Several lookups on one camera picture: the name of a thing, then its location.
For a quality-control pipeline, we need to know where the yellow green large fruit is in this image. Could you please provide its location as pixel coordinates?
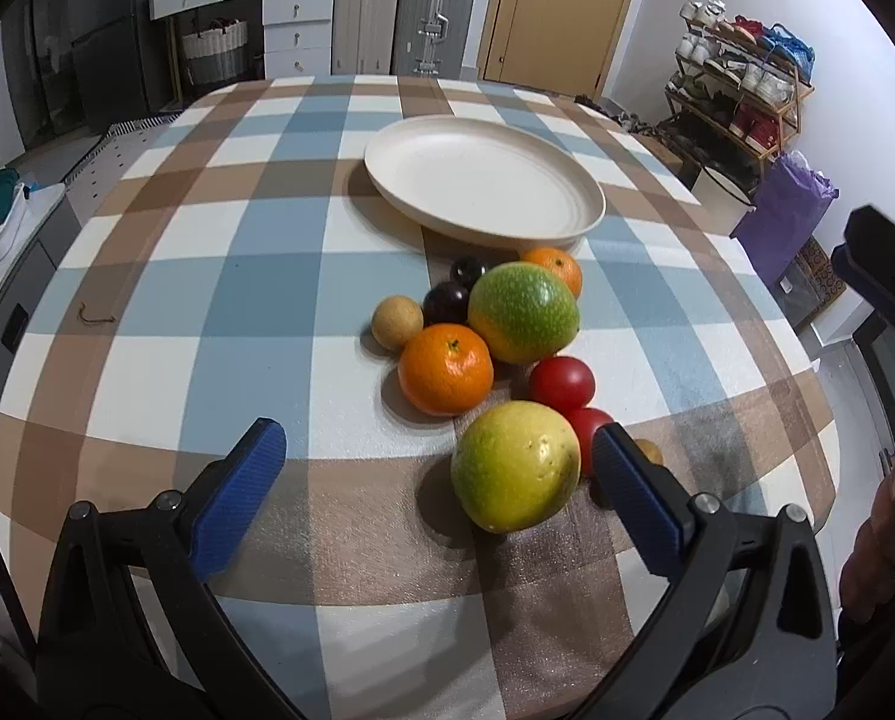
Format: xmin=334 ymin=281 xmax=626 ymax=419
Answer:
xmin=450 ymin=400 xmax=581 ymax=535

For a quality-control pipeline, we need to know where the woven laundry basket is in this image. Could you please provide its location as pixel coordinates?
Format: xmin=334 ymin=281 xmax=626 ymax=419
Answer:
xmin=181 ymin=20 xmax=249 ymax=86

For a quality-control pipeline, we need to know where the green orange-tinted large fruit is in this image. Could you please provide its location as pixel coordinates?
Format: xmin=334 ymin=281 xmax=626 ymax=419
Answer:
xmin=467 ymin=262 xmax=581 ymax=366

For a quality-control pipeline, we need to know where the beige suitcase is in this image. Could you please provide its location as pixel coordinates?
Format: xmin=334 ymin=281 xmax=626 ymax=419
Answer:
xmin=331 ymin=0 xmax=397 ymax=75

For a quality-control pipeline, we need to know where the red tomato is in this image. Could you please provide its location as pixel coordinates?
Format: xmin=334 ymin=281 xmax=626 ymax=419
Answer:
xmin=527 ymin=356 xmax=596 ymax=413
xmin=564 ymin=406 xmax=614 ymax=478

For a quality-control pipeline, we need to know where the cream round plate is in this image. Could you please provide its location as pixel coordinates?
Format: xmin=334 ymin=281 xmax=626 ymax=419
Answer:
xmin=363 ymin=114 xmax=605 ymax=250

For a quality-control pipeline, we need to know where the small brown kiwi fruit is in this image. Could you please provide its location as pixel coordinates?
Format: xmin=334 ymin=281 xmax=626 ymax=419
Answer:
xmin=635 ymin=439 xmax=664 ymax=466

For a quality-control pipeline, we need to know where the small orange mandarin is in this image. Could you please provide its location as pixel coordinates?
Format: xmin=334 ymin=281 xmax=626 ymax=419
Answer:
xmin=521 ymin=247 xmax=582 ymax=298

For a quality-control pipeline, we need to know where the silver suitcase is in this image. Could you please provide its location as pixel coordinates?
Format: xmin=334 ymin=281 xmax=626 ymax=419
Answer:
xmin=392 ymin=0 xmax=473 ymax=80

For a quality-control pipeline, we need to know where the white drawer cabinet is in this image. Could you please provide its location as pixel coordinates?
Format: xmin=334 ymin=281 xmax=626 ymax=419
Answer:
xmin=150 ymin=0 xmax=334 ymax=78

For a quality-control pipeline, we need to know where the tan longan fruit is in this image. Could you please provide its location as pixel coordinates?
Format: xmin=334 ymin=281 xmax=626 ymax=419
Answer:
xmin=371 ymin=296 xmax=425 ymax=351

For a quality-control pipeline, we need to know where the wooden door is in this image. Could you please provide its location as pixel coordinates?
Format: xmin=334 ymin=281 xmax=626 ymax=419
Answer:
xmin=477 ymin=0 xmax=631 ymax=98

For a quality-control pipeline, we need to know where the purple bag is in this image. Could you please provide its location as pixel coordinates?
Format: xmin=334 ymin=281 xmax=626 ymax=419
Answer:
xmin=732 ymin=151 xmax=840 ymax=286

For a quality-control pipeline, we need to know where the large orange mandarin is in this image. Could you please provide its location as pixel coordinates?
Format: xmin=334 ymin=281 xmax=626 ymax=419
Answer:
xmin=397 ymin=323 xmax=495 ymax=418

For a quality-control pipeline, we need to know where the shoe rack with shoes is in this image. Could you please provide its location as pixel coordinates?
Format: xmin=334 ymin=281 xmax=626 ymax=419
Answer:
xmin=665 ymin=0 xmax=817 ymax=177

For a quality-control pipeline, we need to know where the right hand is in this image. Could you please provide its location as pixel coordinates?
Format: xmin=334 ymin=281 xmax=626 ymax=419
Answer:
xmin=840 ymin=465 xmax=895 ymax=622

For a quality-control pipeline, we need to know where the dark plum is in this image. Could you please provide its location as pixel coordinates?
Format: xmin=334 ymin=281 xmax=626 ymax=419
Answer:
xmin=422 ymin=280 xmax=468 ymax=327
xmin=449 ymin=255 xmax=490 ymax=291

